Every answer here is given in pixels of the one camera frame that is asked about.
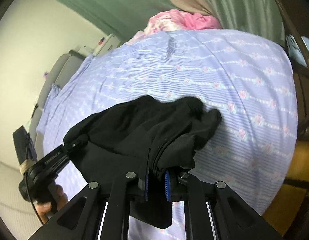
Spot black pants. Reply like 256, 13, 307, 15
63, 95, 222, 229

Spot person's left hand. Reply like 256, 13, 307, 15
34, 184, 69, 224

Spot grey bed headboard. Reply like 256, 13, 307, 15
29, 50, 86, 158

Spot purple floral bed cover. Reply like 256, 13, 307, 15
35, 28, 299, 240

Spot white nightstand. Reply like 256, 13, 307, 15
93, 34, 121, 56

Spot pink blanket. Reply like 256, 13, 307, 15
143, 8, 222, 35

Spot green curtain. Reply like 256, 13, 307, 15
56, 0, 285, 45

